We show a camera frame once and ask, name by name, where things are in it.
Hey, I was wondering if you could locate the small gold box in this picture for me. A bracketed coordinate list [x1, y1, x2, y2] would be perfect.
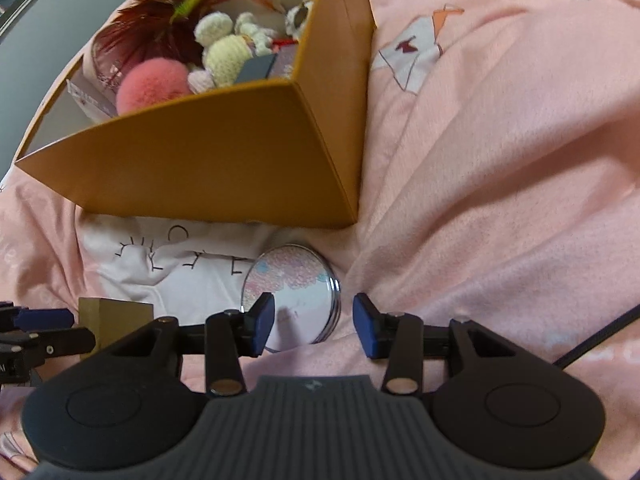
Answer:
[78, 296, 154, 361]

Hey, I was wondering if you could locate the red feather toy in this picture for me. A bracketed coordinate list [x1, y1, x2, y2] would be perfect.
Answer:
[92, 0, 241, 76]

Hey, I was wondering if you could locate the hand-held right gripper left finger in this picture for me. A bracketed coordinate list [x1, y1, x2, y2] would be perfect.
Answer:
[100, 291, 276, 396]

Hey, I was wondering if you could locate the orange cardboard box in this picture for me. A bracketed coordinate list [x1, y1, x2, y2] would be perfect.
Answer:
[14, 0, 377, 230]

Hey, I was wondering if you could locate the pink peach plush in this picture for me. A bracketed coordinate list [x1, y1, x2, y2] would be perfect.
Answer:
[116, 57, 193, 116]

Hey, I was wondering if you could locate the white crochet doll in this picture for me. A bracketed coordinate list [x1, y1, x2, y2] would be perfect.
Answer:
[187, 10, 278, 95]

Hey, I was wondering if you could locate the round pink compact mirror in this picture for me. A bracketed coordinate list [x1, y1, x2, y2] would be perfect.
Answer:
[241, 244, 342, 353]

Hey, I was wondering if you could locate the black cable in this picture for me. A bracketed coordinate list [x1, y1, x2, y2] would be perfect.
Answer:
[552, 302, 640, 368]

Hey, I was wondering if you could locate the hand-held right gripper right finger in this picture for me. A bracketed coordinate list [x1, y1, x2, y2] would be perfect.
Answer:
[352, 292, 528, 395]

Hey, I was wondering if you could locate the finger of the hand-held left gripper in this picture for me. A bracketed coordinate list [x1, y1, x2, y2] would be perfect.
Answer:
[0, 327, 97, 387]
[0, 301, 77, 332]

